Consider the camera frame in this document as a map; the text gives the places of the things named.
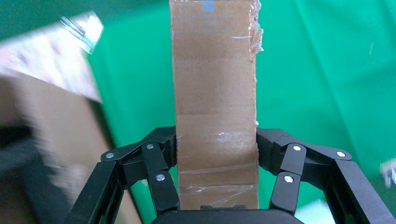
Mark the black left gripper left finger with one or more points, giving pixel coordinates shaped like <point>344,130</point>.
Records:
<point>161,185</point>

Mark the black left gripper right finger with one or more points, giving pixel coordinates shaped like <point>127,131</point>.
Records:
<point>287,188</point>

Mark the small taped cardboard box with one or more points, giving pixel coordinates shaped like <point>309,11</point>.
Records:
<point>213,92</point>

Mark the large open cardboard carton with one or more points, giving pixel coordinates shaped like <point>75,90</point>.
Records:
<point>55,130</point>

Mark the green table cloth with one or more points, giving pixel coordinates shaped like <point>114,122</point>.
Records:
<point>309,77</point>

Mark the silver metal bar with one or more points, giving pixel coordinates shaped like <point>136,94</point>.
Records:
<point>75,31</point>

